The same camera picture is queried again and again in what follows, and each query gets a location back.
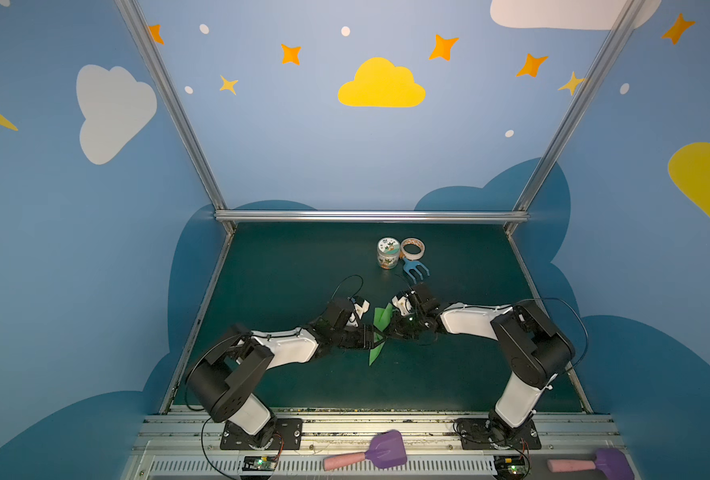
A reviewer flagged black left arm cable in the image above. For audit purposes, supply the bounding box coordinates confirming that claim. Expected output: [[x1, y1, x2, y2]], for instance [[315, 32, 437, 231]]
[[330, 274, 365, 301]]

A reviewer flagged aluminium corner post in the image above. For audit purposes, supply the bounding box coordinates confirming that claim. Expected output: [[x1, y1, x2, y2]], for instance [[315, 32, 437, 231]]
[[115, 0, 227, 214], [504, 0, 646, 237]]

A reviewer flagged right green circuit board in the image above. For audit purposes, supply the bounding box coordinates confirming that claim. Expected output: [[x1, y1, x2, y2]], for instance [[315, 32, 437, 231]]
[[494, 456, 530, 480]]

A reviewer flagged left green circuit board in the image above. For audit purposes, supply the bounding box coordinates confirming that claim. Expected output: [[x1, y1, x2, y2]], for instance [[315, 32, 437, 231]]
[[241, 456, 278, 474]]

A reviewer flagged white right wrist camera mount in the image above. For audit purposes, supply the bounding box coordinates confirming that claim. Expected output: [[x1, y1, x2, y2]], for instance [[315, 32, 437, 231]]
[[391, 283, 440, 317]]

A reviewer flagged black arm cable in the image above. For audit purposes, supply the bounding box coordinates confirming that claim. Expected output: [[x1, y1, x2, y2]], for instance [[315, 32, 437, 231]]
[[330, 274, 365, 301], [528, 298, 589, 373]]

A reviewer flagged purple scoop pink handle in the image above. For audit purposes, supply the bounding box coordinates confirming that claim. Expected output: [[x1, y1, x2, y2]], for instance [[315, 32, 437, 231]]
[[547, 448, 635, 480], [323, 430, 408, 471]]

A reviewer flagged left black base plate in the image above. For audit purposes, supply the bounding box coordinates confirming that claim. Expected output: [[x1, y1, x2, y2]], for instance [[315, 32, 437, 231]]
[[219, 418, 304, 451]]

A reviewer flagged aluminium right corner post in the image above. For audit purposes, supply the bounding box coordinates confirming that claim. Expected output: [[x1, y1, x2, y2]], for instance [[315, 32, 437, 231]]
[[504, 0, 646, 237]]

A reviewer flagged aluminium left corner post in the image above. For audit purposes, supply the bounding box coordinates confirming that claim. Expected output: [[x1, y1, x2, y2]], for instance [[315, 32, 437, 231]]
[[115, 0, 227, 214]]

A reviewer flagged blue garden hand rake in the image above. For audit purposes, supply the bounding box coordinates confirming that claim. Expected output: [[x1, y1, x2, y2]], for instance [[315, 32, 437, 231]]
[[403, 259, 430, 284]]

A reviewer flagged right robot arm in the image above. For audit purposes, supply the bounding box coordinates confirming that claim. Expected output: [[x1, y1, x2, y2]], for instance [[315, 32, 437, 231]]
[[383, 294, 575, 449]]

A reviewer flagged aluminium back frame rail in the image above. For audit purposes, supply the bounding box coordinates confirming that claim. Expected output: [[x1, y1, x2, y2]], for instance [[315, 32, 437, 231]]
[[215, 210, 529, 224]]

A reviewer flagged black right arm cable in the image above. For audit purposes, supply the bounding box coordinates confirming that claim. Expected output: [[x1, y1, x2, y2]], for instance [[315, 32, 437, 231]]
[[528, 298, 589, 373]]

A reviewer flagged green square paper sheet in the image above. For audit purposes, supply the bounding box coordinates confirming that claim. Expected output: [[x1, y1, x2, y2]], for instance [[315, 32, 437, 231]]
[[368, 304, 394, 366]]

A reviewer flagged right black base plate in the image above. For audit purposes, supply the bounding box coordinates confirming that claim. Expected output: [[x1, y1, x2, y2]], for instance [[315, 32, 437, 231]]
[[453, 418, 542, 450]]

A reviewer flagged green circuit board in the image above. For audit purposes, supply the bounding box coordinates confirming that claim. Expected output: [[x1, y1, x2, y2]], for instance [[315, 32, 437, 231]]
[[241, 456, 278, 474], [494, 456, 530, 480]]

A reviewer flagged aluminium front rail base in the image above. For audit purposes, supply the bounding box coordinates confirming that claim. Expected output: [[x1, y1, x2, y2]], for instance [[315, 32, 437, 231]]
[[122, 409, 639, 479]]

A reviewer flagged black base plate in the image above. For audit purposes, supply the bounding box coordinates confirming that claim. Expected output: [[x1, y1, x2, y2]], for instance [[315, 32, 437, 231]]
[[219, 418, 304, 451], [453, 418, 542, 450]]

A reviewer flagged carrot snack jar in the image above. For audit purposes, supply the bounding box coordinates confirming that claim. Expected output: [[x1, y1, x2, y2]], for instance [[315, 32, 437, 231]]
[[377, 237, 401, 270]]

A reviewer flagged white tape roll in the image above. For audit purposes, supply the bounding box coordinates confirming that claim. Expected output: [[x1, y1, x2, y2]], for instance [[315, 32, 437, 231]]
[[400, 237, 426, 261]]

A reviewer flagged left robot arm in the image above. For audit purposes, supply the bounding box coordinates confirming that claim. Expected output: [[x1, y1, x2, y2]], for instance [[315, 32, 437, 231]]
[[185, 315, 383, 449]]

